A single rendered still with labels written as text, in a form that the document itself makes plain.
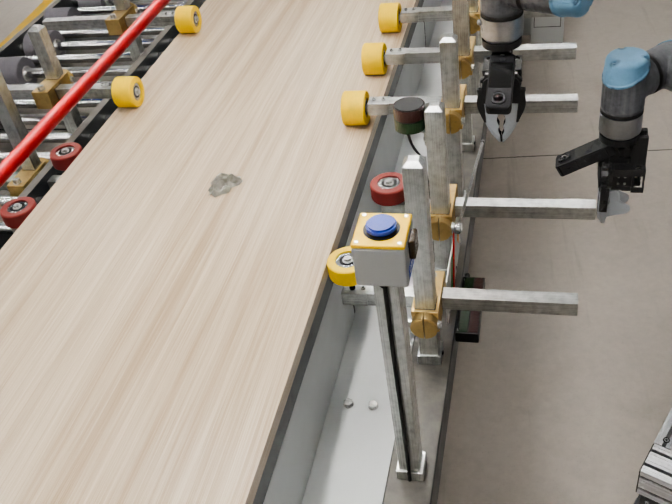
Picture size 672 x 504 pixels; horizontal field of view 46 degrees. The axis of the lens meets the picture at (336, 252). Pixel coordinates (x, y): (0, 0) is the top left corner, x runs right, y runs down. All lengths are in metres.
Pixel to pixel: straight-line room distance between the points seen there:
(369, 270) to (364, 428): 0.59
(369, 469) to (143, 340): 0.47
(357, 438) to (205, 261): 0.45
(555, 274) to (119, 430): 1.82
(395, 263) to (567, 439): 1.39
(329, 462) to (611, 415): 1.08
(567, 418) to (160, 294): 1.29
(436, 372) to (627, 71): 0.64
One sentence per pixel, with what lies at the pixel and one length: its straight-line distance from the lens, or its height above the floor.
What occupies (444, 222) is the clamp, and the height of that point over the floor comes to 0.87.
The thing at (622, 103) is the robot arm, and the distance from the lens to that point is 1.49.
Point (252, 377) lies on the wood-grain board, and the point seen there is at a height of 0.90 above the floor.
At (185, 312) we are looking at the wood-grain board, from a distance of 1.45.
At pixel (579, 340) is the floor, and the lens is 2.56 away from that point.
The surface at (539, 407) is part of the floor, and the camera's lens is 2.37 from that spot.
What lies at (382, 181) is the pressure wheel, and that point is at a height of 0.90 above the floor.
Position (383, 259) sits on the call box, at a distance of 0.99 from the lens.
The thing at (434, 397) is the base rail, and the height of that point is 0.70.
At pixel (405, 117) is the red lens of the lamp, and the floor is 1.10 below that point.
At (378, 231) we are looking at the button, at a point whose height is 1.23.
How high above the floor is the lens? 1.84
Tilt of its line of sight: 39 degrees down
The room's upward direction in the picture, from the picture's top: 10 degrees counter-clockwise
